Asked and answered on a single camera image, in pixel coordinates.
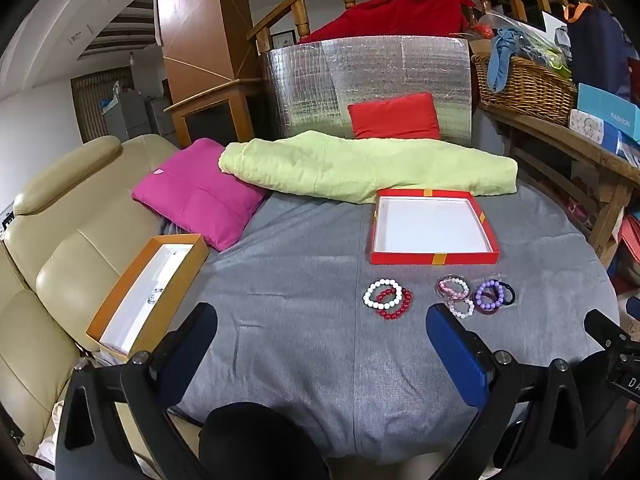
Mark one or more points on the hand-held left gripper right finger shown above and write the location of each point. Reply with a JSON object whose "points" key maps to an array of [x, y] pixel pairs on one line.
{"points": [[457, 355]]}

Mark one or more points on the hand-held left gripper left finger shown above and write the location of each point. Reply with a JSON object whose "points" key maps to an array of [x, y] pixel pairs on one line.
{"points": [[196, 327]]}

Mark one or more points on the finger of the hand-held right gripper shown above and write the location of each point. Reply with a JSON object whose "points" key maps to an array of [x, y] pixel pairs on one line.
{"points": [[605, 327]]}

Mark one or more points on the orange long box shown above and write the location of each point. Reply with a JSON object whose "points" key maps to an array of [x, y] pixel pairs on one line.
{"points": [[150, 280]]}

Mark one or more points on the red shallow box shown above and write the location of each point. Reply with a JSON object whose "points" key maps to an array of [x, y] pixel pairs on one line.
{"points": [[430, 225]]}

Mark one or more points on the person's dark trouser knee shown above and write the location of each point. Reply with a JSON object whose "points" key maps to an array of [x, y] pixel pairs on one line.
{"points": [[255, 440]]}

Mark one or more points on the magenta cushion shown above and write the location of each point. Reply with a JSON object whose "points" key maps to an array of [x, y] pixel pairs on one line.
{"points": [[200, 195]]}

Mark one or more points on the beige leather sofa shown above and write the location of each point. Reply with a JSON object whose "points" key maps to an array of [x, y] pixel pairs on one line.
{"points": [[50, 270]]}

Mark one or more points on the white floral box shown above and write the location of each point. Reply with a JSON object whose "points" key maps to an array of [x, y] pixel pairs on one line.
{"points": [[590, 127]]}

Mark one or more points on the light green blanket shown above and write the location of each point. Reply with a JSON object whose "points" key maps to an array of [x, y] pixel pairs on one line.
{"points": [[350, 165]]}

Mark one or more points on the blue cardboard box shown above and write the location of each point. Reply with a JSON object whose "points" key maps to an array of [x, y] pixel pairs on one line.
{"points": [[605, 105]]}

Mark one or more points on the white appliances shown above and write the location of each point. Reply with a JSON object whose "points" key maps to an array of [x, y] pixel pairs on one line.
{"points": [[130, 115]]}

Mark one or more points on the wooden cabinet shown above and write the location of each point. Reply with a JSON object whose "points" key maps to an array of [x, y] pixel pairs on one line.
{"points": [[215, 105]]}

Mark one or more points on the red cushion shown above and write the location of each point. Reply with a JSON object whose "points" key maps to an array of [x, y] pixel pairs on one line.
{"points": [[395, 117]]}

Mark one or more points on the wicker basket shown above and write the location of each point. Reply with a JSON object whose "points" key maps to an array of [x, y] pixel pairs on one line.
{"points": [[525, 90]]}

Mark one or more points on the silver foil insulation mat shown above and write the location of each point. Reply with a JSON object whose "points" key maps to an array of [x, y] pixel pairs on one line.
{"points": [[310, 85]]}

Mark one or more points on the navy bag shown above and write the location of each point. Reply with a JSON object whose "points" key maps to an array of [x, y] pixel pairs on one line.
{"points": [[597, 45]]}

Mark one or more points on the blue cloth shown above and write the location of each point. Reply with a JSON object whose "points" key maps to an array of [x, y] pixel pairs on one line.
{"points": [[502, 55]]}

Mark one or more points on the wooden stair railing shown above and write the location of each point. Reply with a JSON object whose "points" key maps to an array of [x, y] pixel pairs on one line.
{"points": [[300, 10]]}

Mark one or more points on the large red cloth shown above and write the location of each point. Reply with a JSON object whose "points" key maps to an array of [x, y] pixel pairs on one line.
{"points": [[400, 12]]}

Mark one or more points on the small picture frame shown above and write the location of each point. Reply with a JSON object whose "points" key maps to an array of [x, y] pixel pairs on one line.
{"points": [[283, 40]]}

